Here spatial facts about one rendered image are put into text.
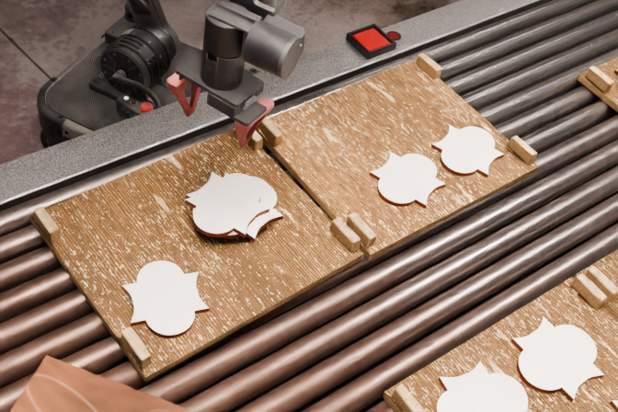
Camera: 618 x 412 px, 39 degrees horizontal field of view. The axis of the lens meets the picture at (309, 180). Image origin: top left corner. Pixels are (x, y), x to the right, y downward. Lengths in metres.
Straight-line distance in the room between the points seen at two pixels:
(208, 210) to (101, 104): 1.30
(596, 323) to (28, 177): 0.96
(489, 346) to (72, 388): 0.62
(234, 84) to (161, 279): 0.34
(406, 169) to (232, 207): 0.34
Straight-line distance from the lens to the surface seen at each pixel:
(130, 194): 1.49
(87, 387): 1.16
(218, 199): 1.43
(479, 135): 1.69
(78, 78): 2.76
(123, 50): 2.58
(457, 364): 1.36
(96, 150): 1.59
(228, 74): 1.18
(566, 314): 1.48
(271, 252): 1.42
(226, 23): 1.13
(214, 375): 1.32
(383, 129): 1.66
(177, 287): 1.36
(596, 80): 1.92
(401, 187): 1.55
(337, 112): 1.67
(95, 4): 3.45
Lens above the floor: 2.05
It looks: 46 degrees down
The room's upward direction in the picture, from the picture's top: 11 degrees clockwise
